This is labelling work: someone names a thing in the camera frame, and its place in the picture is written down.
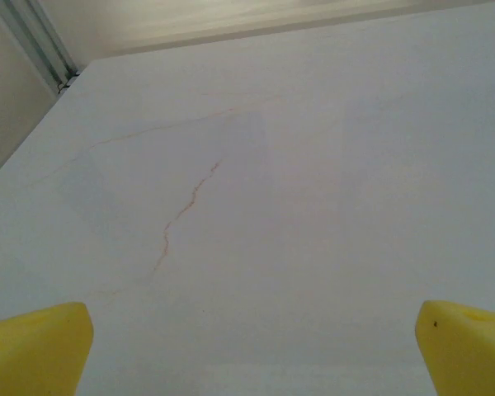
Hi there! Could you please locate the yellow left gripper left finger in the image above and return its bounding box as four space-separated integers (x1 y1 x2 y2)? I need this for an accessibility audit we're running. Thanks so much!
0 301 95 396

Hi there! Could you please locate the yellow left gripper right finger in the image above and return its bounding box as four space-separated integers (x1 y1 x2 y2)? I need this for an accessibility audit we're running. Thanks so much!
415 299 495 396

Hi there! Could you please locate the aluminium frame post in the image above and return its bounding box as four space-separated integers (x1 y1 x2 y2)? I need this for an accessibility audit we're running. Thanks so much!
0 0 82 96

